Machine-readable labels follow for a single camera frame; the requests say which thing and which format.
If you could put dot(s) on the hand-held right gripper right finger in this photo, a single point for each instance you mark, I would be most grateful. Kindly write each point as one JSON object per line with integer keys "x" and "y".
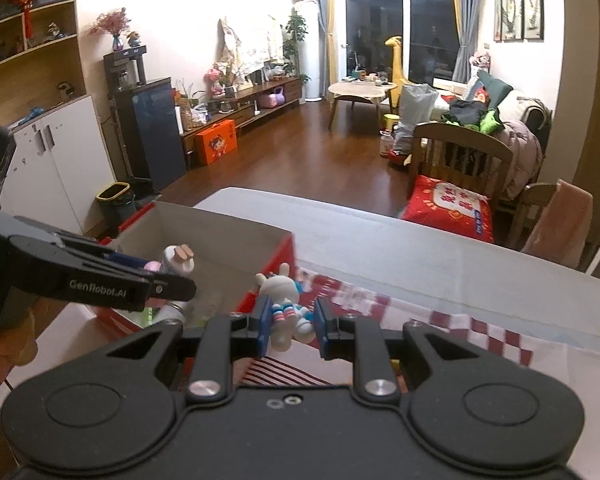
{"x": 322, "y": 330}

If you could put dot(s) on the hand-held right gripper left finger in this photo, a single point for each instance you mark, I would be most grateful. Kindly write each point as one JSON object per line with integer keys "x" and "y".
{"x": 265, "y": 320}

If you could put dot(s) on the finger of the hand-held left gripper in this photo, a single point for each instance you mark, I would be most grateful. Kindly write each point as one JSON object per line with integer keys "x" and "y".
{"x": 130, "y": 280}
{"x": 125, "y": 260}

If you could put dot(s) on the white rabbit figurine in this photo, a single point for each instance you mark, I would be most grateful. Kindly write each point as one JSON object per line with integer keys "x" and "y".
{"x": 280, "y": 290}

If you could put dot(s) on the silver can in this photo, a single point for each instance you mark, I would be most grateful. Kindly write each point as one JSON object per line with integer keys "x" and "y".
{"x": 172, "y": 312}

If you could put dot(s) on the red cardboard box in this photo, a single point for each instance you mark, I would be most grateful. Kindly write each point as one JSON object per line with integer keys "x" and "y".
{"x": 220, "y": 240}

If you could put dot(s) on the person's left hand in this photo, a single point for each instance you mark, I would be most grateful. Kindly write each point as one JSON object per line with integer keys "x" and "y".
{"x": 10, "y": 350}

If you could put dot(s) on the black bin yellow rim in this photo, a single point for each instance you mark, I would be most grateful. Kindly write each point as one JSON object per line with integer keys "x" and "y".
{"x": 115, "y": 205}

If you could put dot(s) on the white cabinet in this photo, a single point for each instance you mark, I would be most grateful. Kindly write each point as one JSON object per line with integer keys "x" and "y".
{"x": 65, "y": 160}

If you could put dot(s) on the red white printed tablecloth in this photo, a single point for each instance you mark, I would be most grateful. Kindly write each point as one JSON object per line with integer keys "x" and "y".
{"x": 455, "y": 330}

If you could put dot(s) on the orange gift box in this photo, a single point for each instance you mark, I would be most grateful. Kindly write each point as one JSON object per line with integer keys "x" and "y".
{"x": 217, "y": 142}

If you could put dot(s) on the black water dispenser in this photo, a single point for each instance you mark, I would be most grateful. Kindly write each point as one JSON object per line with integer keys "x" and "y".
{"x": 125, "y": 60}

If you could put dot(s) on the clear plastic jug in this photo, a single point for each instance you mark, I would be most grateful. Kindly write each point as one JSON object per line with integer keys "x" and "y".
{"x": 386, "y": 144}

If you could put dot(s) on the vase with pink flowers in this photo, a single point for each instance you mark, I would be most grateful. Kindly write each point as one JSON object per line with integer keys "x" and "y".
{"x": 111, "y": 22}

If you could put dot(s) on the pink flower bouquet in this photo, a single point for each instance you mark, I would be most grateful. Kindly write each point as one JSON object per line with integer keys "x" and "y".
{"x": 216, "y": 77}

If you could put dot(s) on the small yellow stool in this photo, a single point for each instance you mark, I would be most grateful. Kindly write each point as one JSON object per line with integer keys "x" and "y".
{"x": 390, "y": 122}

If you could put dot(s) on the pink purple bag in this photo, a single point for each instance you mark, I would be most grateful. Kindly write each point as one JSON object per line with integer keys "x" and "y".
{"x": 272, "y": 99}

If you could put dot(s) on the wooden tv cabinet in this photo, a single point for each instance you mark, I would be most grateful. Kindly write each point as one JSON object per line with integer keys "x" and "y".
{"x": 280, "y": 91}

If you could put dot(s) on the grey plastic bag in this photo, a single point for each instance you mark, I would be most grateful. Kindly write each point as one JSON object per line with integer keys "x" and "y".
{"x": 415, "y": 115}

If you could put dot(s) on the wooden slat-back chair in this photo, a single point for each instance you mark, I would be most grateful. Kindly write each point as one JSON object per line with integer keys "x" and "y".
{"x": 460, "y": 132}

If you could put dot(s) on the wooden coffee table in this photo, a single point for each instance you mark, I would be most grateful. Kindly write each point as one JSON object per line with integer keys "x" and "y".
{"x": 360, "y": 90}

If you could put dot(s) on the white cloth cover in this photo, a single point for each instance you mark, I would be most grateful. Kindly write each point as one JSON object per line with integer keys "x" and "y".
{"x": 252, "y": 45}

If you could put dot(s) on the pink towel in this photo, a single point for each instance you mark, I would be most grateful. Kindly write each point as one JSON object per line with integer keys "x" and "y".
{"x": 562, "y": 220}

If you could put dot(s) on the pale pink coat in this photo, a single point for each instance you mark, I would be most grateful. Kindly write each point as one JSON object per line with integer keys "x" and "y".
{"x": 522, "y": 155}

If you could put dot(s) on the yellow giraffe toy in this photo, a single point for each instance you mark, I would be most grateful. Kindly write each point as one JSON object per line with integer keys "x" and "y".
{"x": 397, "y": 70}

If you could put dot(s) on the white standing air conditioner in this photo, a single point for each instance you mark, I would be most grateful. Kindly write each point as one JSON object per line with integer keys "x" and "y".
{"x": 312, "y": 50}

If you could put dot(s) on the green potted plant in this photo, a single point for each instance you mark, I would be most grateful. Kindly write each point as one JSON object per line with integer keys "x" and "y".
{"x": 296, "y": 35}

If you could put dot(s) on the grey yellow curtain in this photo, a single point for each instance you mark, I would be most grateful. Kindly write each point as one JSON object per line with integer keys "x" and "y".
{"x": 325, "y": 35}

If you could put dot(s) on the dark teal cushion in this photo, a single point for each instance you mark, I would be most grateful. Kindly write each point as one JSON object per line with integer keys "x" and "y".
{"x": 495, "y": 87}

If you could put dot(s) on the sofa with clothes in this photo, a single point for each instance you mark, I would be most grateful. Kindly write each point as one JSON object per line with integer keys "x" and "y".
{"x": 520, "y": 105}

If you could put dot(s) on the pink plush toy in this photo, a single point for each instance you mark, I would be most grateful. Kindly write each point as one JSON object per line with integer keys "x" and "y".
{"x": 480, "y": 62}

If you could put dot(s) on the glass balcony door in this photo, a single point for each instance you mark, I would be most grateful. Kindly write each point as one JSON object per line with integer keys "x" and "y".
{"x": 375, "y": 20}

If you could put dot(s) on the grey blue curtain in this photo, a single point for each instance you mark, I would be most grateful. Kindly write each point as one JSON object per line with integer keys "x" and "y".
{"x": 466, "y": 30}

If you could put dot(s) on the wooden wall shelf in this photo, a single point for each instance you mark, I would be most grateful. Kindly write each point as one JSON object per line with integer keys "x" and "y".
{"x": 55, "y": 60}

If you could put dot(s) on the framed wall picture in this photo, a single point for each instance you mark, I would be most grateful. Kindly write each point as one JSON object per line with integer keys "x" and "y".
{"x": 532, "y": 2}
{"x": 497, "y": 17}
{"x": 512, "y": 10}

